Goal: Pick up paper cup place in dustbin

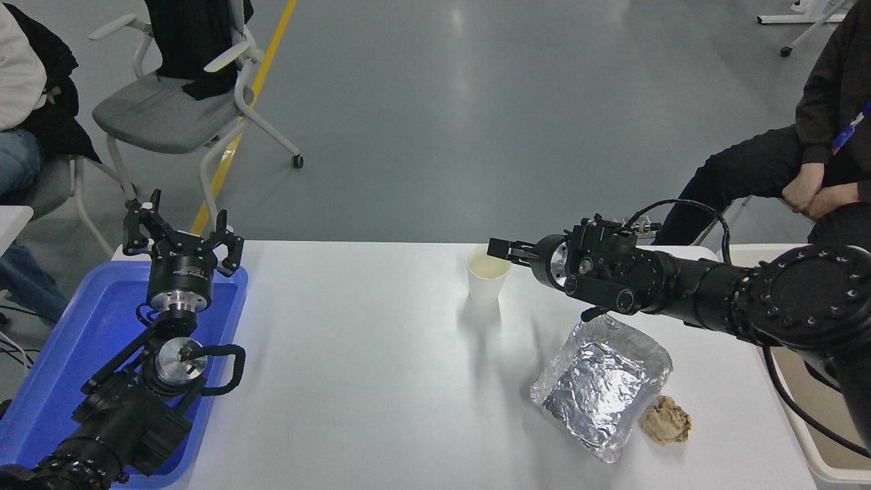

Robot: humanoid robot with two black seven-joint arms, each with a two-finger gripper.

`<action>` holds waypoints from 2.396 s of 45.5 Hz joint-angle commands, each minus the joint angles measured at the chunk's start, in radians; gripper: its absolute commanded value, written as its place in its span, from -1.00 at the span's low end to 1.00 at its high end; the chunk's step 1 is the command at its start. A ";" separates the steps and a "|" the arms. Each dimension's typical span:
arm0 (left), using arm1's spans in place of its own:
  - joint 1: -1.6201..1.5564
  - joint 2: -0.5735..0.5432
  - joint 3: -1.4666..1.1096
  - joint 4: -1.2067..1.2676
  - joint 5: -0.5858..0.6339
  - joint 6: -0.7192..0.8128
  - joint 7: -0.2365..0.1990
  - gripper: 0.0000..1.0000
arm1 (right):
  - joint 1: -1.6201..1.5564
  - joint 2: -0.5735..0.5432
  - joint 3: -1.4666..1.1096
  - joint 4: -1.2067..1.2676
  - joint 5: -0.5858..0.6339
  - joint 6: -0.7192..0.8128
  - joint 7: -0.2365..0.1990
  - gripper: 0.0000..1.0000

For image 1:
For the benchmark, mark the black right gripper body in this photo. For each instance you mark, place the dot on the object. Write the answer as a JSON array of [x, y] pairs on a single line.
[[541, 262]]

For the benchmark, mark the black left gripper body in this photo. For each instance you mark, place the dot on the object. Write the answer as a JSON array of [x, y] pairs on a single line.
[[180, 272]]

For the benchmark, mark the crumpled foil tray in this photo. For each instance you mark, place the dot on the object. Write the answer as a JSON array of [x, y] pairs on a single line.
[[599, 388]]

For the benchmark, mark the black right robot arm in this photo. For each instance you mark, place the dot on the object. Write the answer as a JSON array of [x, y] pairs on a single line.
[[803, 299]]

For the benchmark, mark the blue plastic tray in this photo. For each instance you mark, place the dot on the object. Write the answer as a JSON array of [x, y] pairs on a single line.
[[68, 340]]

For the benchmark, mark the white paper cup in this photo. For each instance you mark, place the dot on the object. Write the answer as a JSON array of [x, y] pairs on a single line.
[[484, 286]]

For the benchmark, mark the black jacket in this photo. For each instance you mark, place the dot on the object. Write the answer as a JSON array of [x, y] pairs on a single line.
[[184, 41]]

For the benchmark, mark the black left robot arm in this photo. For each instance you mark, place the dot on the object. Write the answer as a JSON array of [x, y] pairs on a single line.
[[129, 422]]

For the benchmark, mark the seated person in dark clothes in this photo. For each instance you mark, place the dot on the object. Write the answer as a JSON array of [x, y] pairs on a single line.
[[755, 163]]

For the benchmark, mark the grey chair with white frame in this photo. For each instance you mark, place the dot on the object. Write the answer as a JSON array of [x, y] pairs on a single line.
[[156, 116]]

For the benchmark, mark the crumpled tan paper ball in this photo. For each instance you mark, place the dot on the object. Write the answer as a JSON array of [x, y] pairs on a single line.
[[667, 422]]

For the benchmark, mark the white wheeled stand base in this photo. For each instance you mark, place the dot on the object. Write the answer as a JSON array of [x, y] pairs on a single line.
[[796, 18]]

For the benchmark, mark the small white table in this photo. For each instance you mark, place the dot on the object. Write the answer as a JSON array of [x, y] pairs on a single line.
[[10, 221]]

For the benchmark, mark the grey seat with white legs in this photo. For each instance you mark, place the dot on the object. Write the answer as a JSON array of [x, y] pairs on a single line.
[[51, 184]]

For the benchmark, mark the person's hand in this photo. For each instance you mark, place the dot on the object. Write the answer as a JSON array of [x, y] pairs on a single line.
[[837, 199], [803, 190]]

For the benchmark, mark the large pale bin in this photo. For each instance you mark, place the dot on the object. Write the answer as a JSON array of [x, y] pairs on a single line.
[[796, 378]]

